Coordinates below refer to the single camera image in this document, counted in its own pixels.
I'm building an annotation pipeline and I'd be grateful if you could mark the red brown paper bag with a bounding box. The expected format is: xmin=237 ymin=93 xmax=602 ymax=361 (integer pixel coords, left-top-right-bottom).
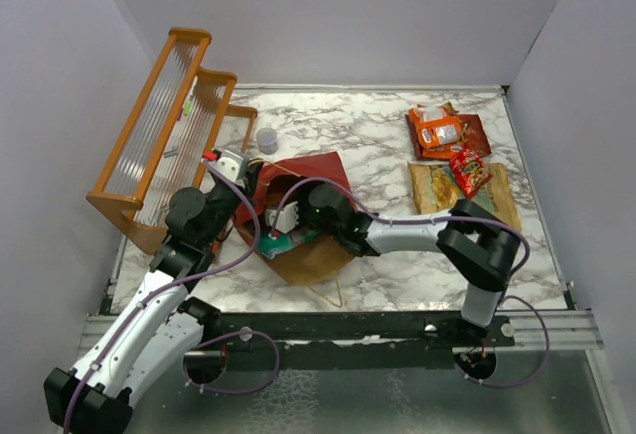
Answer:
xmin=248 ymin=152 xmax=354 ymax=308

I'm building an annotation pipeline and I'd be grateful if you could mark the teal snack packet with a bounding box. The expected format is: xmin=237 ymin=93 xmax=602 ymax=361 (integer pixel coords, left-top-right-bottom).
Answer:
xmin=258 ymin=227 xmax=320 ymax=260

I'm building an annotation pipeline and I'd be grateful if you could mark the golden chip bag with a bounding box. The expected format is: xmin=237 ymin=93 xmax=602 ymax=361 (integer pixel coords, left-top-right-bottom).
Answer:
xmin=407 ymin=163 xmax=522 ymax=231

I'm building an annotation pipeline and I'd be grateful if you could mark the orange Fox's candy bag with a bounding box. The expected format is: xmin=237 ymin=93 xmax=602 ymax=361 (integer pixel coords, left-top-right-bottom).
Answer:
xmin=408 ymin=101 xmax=457 ymax=124
xmin=414 ymin=116 xmax=463 ymax=150

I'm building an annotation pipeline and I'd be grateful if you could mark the small red snack packet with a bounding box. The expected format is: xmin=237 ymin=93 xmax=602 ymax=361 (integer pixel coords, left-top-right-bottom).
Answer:
xmin=449 ymin=149 xmax=492 ymax=199

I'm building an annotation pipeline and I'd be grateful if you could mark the red Doritos chip bag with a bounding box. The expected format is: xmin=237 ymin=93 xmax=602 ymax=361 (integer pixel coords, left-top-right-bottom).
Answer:
xmin=404 ymin=114 xmax=491 ymax=161

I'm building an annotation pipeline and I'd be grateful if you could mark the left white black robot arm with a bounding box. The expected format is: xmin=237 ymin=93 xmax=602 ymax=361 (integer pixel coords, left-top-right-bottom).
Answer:
xmin=44 ymin=162 xmax=262 ymax=433

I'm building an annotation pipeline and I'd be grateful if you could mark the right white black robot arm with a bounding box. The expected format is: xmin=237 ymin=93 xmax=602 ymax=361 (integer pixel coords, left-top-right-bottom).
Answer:
xmin=299 ymin=182 xmax=523 ymax=346

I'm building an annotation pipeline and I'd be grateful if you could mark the small clear plastic cup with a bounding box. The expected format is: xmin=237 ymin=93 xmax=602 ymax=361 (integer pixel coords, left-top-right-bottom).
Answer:
xmin=256 ymin=127 xmax=278 ymax=155

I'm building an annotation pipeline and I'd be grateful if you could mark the orange wooden tiered rack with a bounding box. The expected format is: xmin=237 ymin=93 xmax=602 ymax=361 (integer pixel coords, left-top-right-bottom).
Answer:
xmin=86 ymin=27 xmax=257 ymax=254

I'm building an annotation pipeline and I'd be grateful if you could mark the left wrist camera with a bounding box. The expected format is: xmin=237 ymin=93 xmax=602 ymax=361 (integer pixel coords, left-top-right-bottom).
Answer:
xmin=202 ymin=149 xmax=249 ymax=189

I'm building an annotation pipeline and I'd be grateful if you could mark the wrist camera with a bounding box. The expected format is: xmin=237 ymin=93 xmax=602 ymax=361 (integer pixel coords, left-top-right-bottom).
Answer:
xmin=202 ymin=149 xmax=249 ymax=189
xmin=264 ymin=202 xmax=299 ymax=233

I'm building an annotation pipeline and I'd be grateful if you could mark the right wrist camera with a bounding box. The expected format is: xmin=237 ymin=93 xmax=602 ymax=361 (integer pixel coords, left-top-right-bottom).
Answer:
xmin=264 ymin=202 xmax=299 ymax=233

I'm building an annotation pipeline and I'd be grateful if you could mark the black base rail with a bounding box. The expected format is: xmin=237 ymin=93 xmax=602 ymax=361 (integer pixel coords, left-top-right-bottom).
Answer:
xmin=178 ymin=298 xmax=514 ymax=371

